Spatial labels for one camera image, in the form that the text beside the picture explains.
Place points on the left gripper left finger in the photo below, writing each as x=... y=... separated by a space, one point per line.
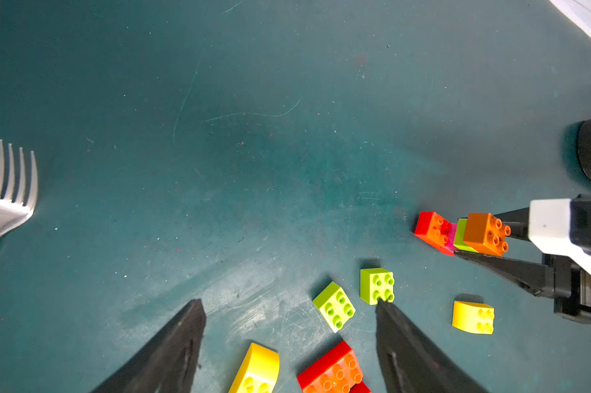
x=168 y=362

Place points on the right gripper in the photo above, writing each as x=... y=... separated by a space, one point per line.
x=561 y=229

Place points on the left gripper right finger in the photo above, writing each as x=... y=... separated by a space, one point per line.
x=410 y=361

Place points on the orange lego brick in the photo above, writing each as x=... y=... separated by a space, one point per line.
x=486 y=234

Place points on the red long lego brick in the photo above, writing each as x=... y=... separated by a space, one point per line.
x=336 y=371

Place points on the green lego brick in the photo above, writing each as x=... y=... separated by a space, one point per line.
x=459 y=237
x=376 y=284
x=334 y=306

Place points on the pink lego brick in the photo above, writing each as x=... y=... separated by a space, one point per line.
x=450 y=247

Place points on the yellow curved lego brick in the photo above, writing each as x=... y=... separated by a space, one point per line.
x=474 y=318

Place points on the yellow lego brick left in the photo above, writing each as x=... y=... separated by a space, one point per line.
x=258 y=372

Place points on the silver fork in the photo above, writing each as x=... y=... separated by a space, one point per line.
x=16 y=207

